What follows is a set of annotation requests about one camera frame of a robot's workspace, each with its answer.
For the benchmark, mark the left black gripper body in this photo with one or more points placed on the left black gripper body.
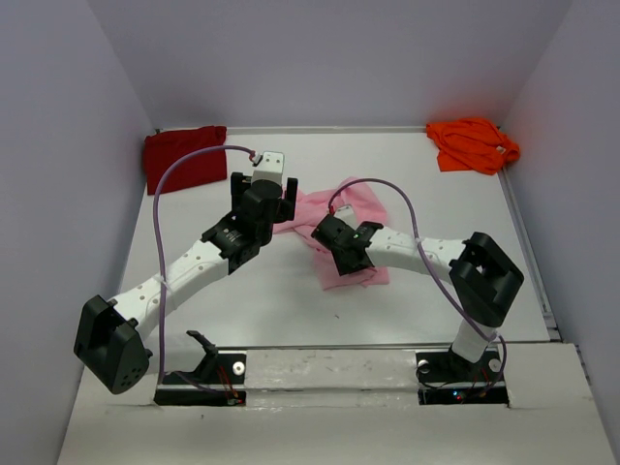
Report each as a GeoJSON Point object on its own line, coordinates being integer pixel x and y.
{"type": "Point", "coordinates": [280, 217]}

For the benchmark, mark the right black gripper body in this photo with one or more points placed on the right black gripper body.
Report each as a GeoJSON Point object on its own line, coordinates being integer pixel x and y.
{"type": "Point", "coordinates": [343, 266]}

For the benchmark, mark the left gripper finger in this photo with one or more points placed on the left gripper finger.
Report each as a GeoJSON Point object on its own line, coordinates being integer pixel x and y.
{"type": "Point", "coordinates": [288, 203]}
{"type": "Point", "coordinates": [239, 185]}

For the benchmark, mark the pink t shirt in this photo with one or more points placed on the pink t shirt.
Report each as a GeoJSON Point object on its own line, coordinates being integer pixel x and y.
{"type": "Point", "coordinates": [312, 208]}

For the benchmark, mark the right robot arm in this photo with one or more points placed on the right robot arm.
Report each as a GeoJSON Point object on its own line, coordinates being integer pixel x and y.
{"type": "Point", "coordinates": [475, 274]}

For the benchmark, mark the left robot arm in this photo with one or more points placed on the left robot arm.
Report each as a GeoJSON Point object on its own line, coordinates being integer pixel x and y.
{"type": "Point", "coordinates": [111, 332]}

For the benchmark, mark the orange t shirt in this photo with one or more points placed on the orange t shirt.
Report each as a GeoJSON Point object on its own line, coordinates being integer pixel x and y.
{"type": "Point", "coordinates": [472, 144]}

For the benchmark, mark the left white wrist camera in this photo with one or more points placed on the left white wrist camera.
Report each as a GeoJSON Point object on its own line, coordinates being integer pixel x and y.
{"type": "Point", "coordinates": [268, 166]}

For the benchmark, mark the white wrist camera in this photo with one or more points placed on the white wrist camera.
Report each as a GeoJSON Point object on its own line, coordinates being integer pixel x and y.
{"type": "Point", "coordinates": [345, 211]}
{"type": "Point", "coordinates": [268, 166]}

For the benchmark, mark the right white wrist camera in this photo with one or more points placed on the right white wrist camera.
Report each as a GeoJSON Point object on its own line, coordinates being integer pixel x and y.
{"type": "Point", "coordinates": [345, 211]}

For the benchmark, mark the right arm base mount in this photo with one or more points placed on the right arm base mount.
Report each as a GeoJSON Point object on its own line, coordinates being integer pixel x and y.
{"type": "Point", "coordinates": [446, 379]}

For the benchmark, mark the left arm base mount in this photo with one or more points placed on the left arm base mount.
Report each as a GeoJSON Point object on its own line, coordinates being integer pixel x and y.
{"type": "Point", "coordinates": [217, 380]}

